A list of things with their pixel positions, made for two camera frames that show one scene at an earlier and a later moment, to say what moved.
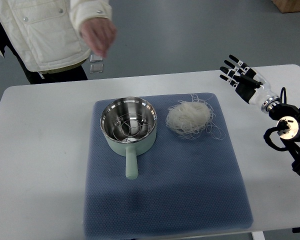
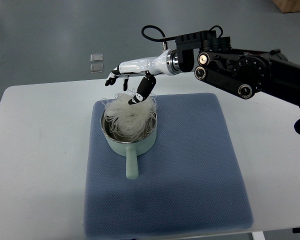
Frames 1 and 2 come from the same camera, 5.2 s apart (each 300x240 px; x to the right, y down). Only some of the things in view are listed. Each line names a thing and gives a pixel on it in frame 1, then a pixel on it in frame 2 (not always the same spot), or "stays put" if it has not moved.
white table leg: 258,235 stays put
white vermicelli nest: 193,118 -> 130,122
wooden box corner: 287,6 stays put
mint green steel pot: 129,125 stays put
